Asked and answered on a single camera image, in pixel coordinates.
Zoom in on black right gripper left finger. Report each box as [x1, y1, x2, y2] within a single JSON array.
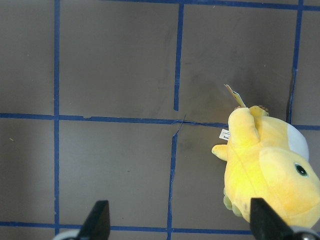
[[52, 199, 111, 240]]

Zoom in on yellow plush dinosaur toy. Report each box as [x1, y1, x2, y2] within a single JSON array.
[[211, 91, 320, 228]]

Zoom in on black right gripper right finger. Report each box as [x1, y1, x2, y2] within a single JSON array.
[[249, 197, 320, 240]]

